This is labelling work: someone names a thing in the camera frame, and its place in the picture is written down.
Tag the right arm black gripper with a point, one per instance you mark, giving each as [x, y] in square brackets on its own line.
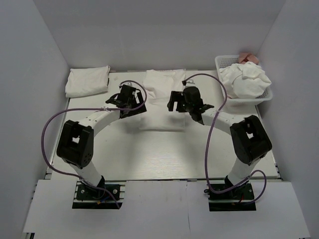
[176, 96]

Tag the folded white t-shirt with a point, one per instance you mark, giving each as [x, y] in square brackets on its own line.
[87, 82]

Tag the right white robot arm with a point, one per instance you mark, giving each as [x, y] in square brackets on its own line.
[249, 138]

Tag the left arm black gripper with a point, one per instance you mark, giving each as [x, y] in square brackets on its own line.
[137, 111]

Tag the white plastic laundry basket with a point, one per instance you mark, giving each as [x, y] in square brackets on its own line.
[227, 60]

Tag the pink cloth behind basket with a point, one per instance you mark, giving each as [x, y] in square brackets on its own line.
[247, 57]

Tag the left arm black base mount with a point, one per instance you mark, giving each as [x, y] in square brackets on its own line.
[85, 198]

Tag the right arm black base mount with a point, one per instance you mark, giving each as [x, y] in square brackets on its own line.
[236, 200]

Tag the crumpled white t-shirt in basket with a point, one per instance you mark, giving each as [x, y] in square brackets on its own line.
[244, 81]

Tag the white Coca-Cola print t-shirt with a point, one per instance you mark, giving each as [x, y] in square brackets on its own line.
[159, 85]

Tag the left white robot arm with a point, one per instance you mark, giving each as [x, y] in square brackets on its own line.
[76, 143]

